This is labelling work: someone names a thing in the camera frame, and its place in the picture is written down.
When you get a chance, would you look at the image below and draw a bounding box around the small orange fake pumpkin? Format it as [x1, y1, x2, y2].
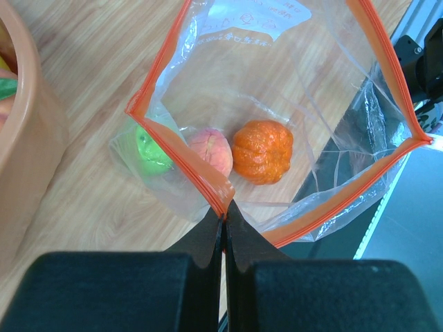
[232, 120, 293, 185]

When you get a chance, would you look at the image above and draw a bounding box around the green fake apple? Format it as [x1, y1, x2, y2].
[135, 125, 174, 176]

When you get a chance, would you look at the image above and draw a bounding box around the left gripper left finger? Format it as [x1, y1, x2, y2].
[1, 211, 223, 331]

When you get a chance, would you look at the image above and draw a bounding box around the clear zip bag orange seal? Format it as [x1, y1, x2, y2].
[109, 1, 438, 247]

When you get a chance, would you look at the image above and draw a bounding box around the orange plastic basket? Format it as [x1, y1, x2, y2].
[1, 1, 69, 275]

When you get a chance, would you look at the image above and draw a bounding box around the fake peach in bag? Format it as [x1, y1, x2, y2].
[188, 128, 233, 178]

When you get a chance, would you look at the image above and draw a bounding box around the fake peach right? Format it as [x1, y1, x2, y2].
[0, 69, 18, 129]

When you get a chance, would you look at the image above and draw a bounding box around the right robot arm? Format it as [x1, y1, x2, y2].
[394, 18, 442, 133]

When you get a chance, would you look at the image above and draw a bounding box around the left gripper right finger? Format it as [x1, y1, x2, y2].
[224, 203, 440, 331]

